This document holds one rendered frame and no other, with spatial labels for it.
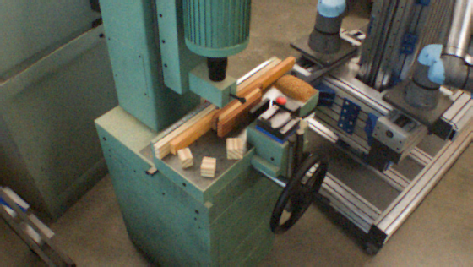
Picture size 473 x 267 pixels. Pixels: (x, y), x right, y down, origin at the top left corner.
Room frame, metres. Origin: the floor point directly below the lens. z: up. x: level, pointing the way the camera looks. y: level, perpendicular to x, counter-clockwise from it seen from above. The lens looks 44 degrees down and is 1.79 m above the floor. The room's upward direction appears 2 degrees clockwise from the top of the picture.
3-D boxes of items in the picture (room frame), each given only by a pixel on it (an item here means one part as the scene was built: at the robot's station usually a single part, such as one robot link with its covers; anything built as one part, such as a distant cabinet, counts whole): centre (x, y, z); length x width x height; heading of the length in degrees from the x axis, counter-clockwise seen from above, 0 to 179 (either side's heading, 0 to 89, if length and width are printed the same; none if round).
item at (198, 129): (1.06, -0.01, 0.92); 0.62 x 0.02 x 0.04; 141
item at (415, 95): (1.25, -0.73, 0.87); 0.15 x 0.15 x 0.10
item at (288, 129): (0.90, -0.13, 0.99); 0.13 x 0.11 x 0.06; 141
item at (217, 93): (0.99, 0.08, 1.03); 0.14 x 0.07 x 0.09; 51
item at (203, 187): (0.95, -0.06, 0.87); 0.61 x 0.30 x 0.06; 141
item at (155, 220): (1.05, 0.16, 0.36); 0.58 x 0.45 x 0.71; 51
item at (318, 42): (1.60, -0.38, 0.87); 0.15 x 0.15 x 0.10
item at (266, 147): (0.90, -0.13, 0.92); 0.15 x 0.13 x 0.09; 141
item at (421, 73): (1.24, -0.73, 0.98); 0.13 x 0.12 x 0.14; 70
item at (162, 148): (1.03, 0.04, 0.93); 0.60 x 0.02 x 0.05; 141
